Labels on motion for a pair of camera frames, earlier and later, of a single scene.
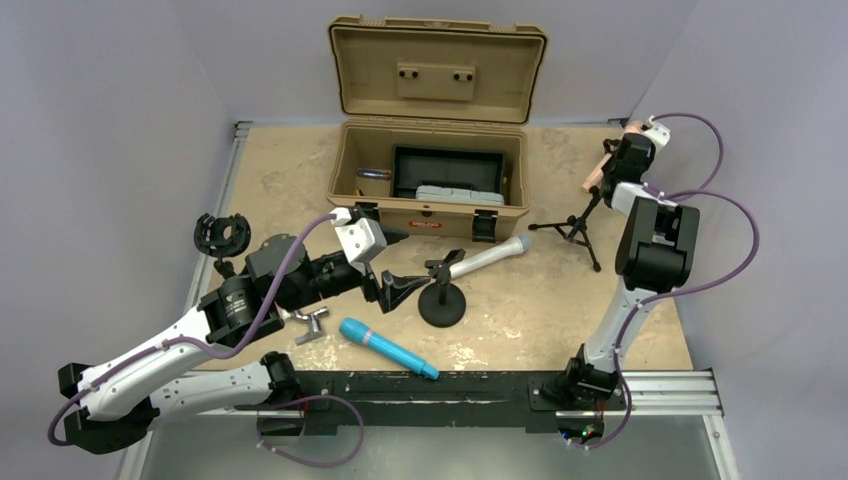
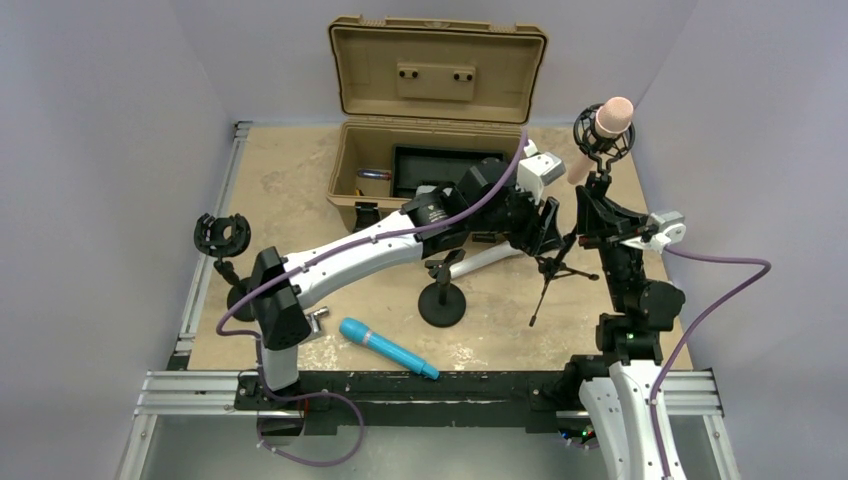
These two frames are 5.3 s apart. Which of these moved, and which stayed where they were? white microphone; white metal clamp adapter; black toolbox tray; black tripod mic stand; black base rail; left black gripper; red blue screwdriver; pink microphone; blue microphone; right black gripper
Moved: left black gripper; right black gripper; black tripod mic stand; pink microphone
Stayed: blue microphone; white metal clamp adapter; black toolbox tray; white microphone; red blue screwdriver; black base rail
